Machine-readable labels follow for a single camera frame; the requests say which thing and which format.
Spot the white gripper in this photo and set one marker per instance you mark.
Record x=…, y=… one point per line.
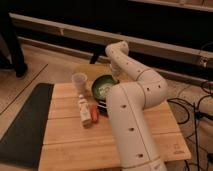
x=115, y=72

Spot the green ceramic bowl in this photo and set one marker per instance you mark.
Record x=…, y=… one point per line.
x=101, y=86

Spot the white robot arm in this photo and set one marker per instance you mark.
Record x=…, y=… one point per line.
x=125, y=105

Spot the black striped case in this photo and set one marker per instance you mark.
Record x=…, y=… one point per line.
x=102, y=109

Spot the clear plastic cup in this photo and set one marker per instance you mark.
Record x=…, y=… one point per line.
x=79, y=81

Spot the white plastic bottle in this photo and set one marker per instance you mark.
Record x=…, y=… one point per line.
x=84, y=111

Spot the orange carrot toy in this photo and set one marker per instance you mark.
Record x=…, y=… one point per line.
x=95, y=114

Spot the dark floor mat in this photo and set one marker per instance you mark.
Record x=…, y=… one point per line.
x=22, y=143

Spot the person's dark leg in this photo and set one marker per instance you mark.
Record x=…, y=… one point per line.
x=8, y=34

